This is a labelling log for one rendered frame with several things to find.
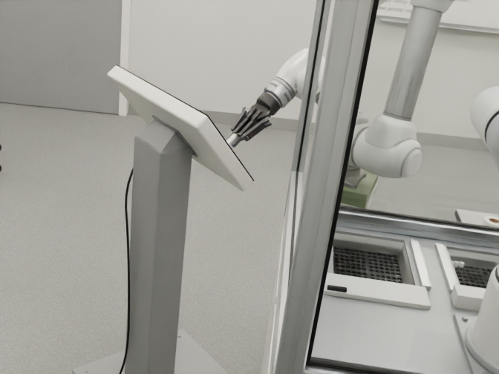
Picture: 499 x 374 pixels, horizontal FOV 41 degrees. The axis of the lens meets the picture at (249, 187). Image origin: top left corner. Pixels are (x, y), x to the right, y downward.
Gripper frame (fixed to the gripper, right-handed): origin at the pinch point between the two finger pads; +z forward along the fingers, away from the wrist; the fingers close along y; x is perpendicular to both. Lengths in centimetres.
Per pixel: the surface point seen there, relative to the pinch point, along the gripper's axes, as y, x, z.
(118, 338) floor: -46, 72, 75
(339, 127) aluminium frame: 101, -82, 18
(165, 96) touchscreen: -6.8, -25.5, 5.6
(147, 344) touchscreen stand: -5, 42, 64
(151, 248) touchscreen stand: -6.7, 12.5, 39.9
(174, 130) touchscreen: -6.9, -14.2, 9.8
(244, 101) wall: -232, 192, -100
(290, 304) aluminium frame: 100, -63, 36
